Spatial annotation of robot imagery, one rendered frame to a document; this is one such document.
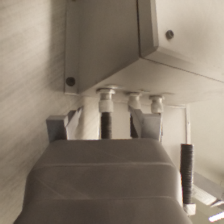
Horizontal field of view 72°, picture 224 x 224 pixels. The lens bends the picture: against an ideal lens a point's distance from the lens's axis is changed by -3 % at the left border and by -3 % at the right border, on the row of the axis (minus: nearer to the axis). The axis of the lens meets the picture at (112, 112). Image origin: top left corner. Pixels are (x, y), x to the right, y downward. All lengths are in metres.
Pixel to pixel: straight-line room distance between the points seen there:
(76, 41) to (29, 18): 0.05
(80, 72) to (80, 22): 0.06
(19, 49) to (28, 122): 0.07
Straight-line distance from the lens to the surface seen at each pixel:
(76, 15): 0.22
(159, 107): 0.20
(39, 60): 0.19
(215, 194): 5.15
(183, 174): 0.28
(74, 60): 0.19
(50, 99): 0.18
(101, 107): 0.15
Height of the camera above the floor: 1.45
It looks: 27 degrees up
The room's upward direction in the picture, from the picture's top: 44 degrees clockwise
